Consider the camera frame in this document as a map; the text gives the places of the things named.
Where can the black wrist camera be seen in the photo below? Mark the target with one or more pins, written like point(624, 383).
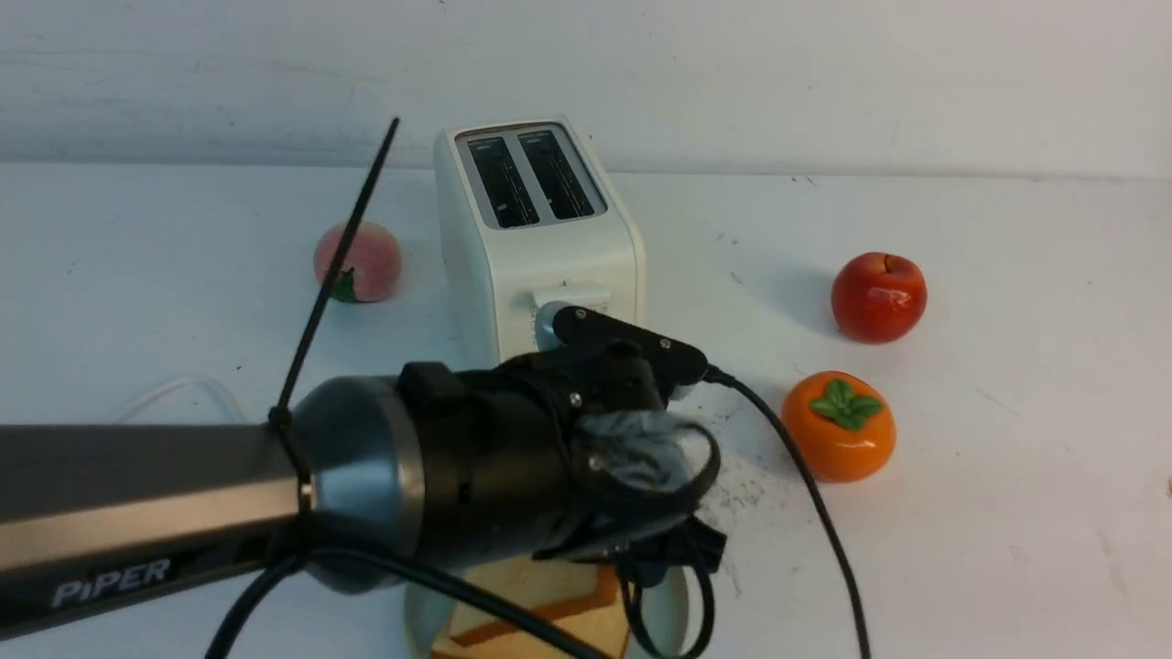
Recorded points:
point(675, 366)

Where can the pink peach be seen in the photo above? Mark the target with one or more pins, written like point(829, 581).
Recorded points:
point(372, 267)

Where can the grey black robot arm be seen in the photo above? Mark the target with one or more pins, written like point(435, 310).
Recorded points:
point(100, 517)

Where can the orange persimmon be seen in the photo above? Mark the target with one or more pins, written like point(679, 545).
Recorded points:
point(845, 429)

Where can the black cable tie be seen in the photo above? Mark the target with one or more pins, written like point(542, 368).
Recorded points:
point(279, 415)

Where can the red apple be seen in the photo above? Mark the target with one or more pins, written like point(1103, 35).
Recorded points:
point(878, 297)

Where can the light green plate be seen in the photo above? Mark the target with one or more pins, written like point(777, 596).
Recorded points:
point(665, 610)

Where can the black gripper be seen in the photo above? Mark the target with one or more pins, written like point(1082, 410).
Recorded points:
point(568, 455)

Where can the white two-slot toaster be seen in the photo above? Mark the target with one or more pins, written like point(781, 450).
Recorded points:
point(528, 217)

